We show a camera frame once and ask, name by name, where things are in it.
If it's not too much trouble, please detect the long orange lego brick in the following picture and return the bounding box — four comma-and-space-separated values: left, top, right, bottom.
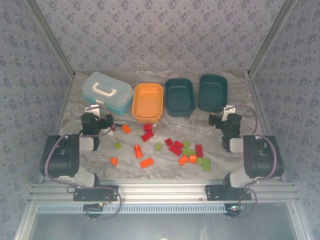
139, 157, 154, 169
133, 144, 144, 159

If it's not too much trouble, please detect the long red lego brick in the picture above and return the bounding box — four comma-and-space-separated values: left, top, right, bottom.
168, 145, 183, 157
140, 131, 155, 143

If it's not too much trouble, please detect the translucent blue plastic toolbox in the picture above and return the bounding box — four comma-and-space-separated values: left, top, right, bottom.
81, 71, 135, 116

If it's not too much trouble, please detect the dark teal plastic container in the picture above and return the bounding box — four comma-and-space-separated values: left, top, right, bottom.
198, 73, 229, 113
164, 77, 196, 118

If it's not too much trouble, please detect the orange plastic container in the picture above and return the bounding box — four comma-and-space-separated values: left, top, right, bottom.
131, 82, 164, 123

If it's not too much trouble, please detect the small circuit board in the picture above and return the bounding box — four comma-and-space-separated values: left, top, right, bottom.
226, 203, 245, 213
83, 203, 105, 213

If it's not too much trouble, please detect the frosted panel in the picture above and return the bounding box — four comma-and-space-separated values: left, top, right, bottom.
32, 212, 293, 240

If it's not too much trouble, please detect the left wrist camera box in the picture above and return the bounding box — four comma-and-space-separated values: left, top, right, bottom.
84, 104, 101, 118

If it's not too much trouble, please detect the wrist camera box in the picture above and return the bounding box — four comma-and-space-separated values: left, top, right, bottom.
84, 104, 101, 118
223, 104, 238, 120

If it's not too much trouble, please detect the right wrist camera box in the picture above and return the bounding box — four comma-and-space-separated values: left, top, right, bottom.
223, 104, 238, 120

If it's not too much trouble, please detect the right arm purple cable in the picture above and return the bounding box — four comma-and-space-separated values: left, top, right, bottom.
234, 104, 279, 186

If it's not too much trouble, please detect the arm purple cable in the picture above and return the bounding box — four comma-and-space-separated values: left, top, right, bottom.
44, 113, 116, 187
234, 104, 279, 186

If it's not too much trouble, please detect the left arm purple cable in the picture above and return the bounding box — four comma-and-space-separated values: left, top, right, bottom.
44, 113, 116, 187

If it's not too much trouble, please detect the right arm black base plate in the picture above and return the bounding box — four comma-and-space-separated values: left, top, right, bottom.
204, 184, 252, 202

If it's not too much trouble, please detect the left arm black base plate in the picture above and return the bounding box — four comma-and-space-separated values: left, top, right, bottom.
73, 185, 119, 202

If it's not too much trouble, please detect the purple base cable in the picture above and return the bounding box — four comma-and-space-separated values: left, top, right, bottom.
66, 186, 123, 221
226, 187, 258, 220

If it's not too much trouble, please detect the wide aluminium frame rail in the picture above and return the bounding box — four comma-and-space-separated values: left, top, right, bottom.
27, 179, 301, 202

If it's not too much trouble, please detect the aluminium frame post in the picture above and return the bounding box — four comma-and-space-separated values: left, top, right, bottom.
246, 0, 300, 79
23, 0, 76, 78

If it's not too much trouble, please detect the slotted grey cable tray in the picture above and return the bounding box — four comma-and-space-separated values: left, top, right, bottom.
36, 202, 229, 215

